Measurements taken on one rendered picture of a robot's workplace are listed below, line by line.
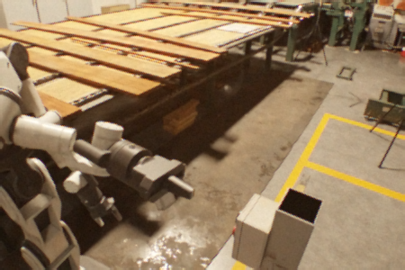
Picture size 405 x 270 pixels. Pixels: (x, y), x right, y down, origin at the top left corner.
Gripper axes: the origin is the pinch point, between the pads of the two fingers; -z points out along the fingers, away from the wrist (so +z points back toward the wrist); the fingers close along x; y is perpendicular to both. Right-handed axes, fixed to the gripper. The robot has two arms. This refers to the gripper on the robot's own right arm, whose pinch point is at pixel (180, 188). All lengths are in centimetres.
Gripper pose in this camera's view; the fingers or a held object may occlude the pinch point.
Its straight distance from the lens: 56.8
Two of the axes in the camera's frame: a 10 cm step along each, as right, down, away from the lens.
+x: -5.4, 3.0, -7.9
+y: 1.0, -9.1, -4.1
